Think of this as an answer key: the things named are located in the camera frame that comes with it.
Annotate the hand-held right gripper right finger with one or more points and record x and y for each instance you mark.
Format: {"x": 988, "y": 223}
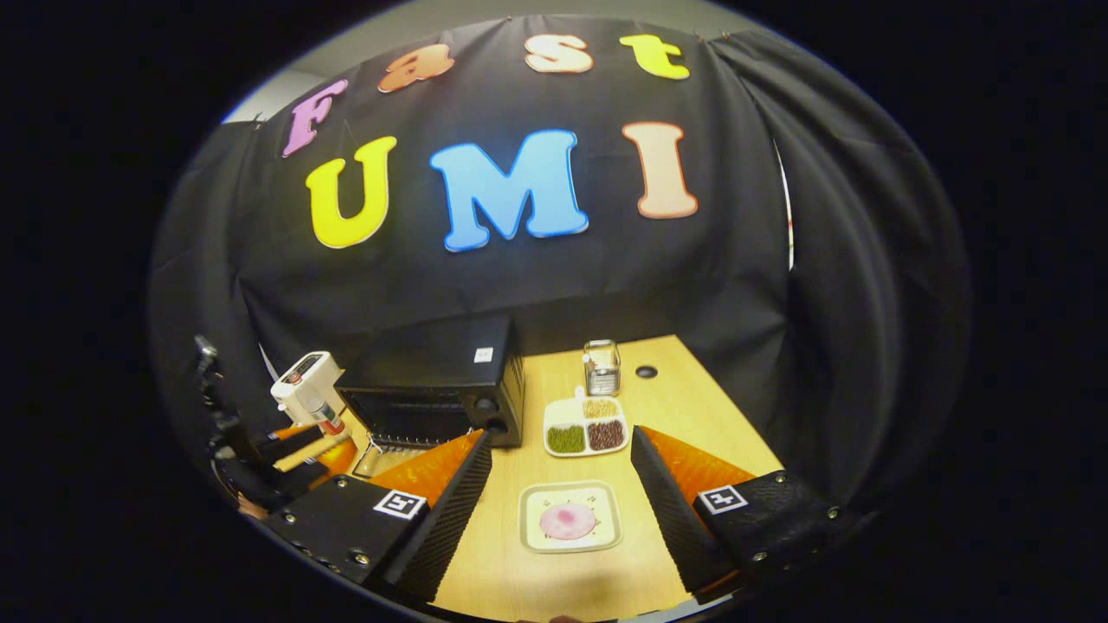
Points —
{"x": 675, "y": 519}

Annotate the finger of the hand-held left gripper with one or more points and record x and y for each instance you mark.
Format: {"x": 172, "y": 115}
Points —
{"x": 290, "y": 444}
{"x": 320, "y": 450}

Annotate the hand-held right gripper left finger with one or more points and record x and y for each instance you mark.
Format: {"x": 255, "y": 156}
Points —
{"x": 450, "y": 528}

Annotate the cream square plate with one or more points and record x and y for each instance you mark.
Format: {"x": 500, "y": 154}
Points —
{"x": 537, "y": 532}

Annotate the pink round ham slice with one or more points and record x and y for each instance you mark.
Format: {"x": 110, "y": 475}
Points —
{"x": 567, "y": 521}

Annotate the black electric oven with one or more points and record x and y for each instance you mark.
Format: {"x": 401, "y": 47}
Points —
{"x": 433, "y": 355}

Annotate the clear red-label water bottle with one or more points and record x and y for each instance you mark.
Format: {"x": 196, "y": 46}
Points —
{"x": 322, "y": 412}

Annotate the pile of red beans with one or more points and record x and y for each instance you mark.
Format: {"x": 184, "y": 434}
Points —
{"x": 606, "y": 434}

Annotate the white divided dish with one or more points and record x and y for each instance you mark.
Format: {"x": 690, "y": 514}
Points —
{"x": 584, "y": 421}

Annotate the pile of yellow beans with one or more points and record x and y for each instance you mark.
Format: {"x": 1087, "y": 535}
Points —
{"x": 600, "y": 407}

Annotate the pile of green beans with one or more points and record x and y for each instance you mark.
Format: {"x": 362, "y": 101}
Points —
{"x": 565, "y": 439}

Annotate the clear glass jar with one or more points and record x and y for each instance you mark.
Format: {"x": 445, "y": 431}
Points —
{"x": 602, "y": 368}

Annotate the black backdrop cloth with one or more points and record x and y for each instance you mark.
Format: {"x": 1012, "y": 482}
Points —
{"x": 736, "y": 260}

